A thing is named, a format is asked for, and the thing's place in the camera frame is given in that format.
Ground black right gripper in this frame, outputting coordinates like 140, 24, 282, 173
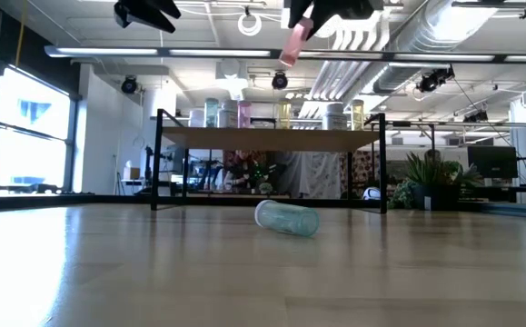
287, 0, 384, 40

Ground wide white medicine bottle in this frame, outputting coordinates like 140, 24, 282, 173
322, 102, 350, 132

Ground teal transparent pill vial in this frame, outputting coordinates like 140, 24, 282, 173
203, 97, 221, 129
253, 198, 321, 238

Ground long ceiling light strip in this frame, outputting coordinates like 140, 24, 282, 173
44, 44, 526, 64

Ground white corrugated ceiling pipes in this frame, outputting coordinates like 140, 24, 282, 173
310, 17, 384, 104

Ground round black ceiling lamp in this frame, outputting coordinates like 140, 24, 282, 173
271, 70, 290, 91
120, 75, 139, 95

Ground black ceiling spotlight cluster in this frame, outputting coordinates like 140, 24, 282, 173
415, 65, 456, 94
461, 109, 490, 124

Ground white patterned cloth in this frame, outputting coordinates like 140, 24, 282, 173
274, 151, 342, 200

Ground large bright window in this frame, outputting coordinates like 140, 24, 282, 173
0, 66, 72, 194

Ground green potted plant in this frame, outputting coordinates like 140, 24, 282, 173
388, 151, 485, 212

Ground black computer monitor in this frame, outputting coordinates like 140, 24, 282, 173
466, 144, 520, 180

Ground white coiled cable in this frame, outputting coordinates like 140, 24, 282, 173
237, 12, 263, 38

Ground silver ventilation duct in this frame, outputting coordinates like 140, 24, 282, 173
371, 0, 502, 96

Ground wooden shelf with black frame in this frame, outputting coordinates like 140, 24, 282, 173
150, 107, 389, 215

